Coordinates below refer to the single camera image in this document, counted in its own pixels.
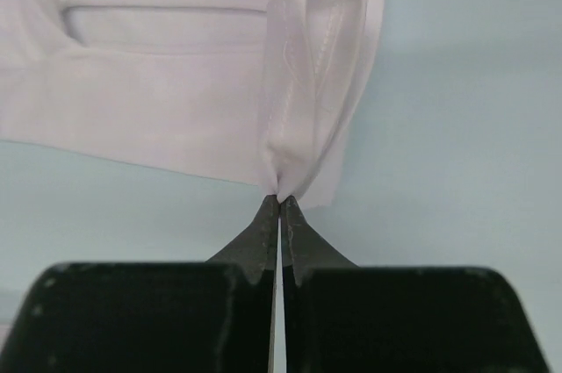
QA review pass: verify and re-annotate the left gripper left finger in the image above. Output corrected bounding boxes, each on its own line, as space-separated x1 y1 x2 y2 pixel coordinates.
1 196 280 372

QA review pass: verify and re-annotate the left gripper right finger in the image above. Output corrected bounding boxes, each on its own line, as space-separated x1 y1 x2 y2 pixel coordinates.
280 197 548 372

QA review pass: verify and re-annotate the white t shirt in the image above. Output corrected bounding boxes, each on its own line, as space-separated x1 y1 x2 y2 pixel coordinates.
1 0 385 207

